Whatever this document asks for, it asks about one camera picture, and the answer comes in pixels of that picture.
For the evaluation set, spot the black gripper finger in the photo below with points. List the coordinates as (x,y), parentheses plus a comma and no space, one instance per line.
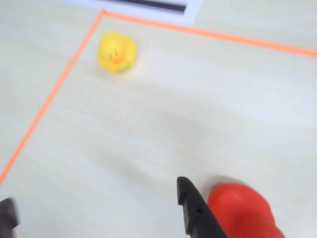
(198,213)
(8,215)

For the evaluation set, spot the yellow rubber duck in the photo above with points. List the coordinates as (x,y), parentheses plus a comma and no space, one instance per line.
(116,53)

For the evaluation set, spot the red rubber duck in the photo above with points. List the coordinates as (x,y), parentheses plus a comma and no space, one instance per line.
(242,213)

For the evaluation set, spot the orange tape strip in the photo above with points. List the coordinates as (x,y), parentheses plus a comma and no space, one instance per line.
(53,94)
(210,33)

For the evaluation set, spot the white paper with black bar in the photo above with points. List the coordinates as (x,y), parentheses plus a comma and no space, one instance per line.
(148,7)

